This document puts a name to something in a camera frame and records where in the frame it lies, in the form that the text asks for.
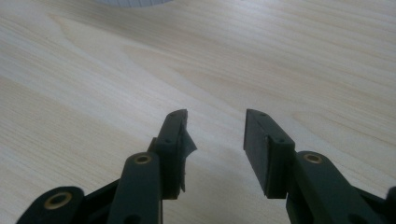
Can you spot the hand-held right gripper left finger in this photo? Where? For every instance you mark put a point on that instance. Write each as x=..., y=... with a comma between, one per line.
x=172, y=155

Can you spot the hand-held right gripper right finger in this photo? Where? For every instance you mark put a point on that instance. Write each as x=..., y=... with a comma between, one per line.
x=267, y=155

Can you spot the white stand with post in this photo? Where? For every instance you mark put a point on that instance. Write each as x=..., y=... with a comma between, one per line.
x=134, y=2

